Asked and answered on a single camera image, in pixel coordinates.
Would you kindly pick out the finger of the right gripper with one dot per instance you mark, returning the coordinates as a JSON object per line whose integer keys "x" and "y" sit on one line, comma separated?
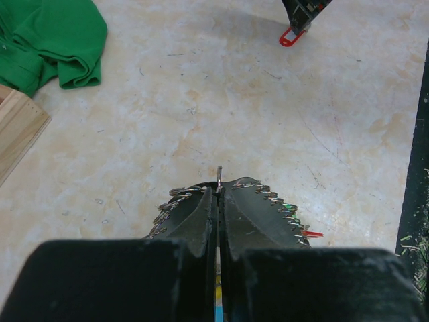
{"x": 301, "y": 13}

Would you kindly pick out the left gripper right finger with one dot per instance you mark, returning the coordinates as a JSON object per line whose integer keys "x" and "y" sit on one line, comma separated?
{"x": 316, "y": 284}

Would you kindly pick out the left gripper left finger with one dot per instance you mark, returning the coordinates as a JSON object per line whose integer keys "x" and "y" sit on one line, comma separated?
{"x": 168, "y": 275}

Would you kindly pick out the key with red tag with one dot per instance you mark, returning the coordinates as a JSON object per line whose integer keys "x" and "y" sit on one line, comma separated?
{"x": 289, "y": 38}

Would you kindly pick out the bunch of coloured keys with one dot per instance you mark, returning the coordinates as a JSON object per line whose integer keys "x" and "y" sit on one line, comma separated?
{"x": 312, "y": 234}

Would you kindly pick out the wooden tray rack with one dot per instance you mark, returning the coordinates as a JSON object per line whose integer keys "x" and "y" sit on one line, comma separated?
{"x": 22, "y": 122}

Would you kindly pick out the green crumpled cloth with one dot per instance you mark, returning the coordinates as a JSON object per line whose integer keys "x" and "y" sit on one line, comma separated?
{"x": 42, "y": 40}

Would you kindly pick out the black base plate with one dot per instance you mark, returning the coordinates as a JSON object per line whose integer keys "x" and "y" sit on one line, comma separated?
{"x": 412, "y": 236}

